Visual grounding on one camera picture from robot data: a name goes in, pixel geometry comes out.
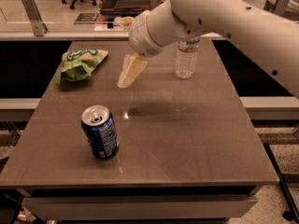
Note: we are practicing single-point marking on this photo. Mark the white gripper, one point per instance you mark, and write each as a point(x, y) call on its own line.
point(140, 36)

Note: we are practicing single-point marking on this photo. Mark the green rice chip bag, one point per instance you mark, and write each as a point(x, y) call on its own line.
point(78, 65)

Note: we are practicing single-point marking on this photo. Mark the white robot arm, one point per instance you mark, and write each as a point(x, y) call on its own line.
point(267, 39)

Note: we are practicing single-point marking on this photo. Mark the orange and blue cart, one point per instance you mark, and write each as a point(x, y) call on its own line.
point(127, 0)

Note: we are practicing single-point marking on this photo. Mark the clear plastic water bottle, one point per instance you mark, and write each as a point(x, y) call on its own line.
point(187, 57)

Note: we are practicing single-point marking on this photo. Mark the blue soda can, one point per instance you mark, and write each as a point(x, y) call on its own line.
point(98, 124)

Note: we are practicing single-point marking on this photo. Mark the left metal glass bracket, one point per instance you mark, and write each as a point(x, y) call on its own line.
point(39, 27)

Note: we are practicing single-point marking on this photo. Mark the right metal glass bracket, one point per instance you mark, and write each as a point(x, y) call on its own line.
point(278, 8)

